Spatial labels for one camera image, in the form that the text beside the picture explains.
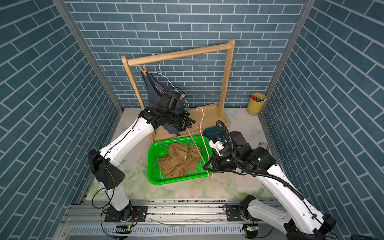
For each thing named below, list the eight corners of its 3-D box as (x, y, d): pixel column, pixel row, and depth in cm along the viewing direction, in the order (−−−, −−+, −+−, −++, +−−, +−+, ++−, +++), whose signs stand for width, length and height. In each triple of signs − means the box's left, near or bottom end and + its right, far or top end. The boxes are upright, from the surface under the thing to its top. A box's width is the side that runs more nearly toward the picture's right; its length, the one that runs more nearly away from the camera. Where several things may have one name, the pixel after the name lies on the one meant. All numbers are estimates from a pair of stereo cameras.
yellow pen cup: (247, 117, 121) (253, 101, 108) (244, 108, 128) (250, 92, 115) (260, 117, 121) (268, 101, 108) (257, 108, 128) (264, 92, 115)
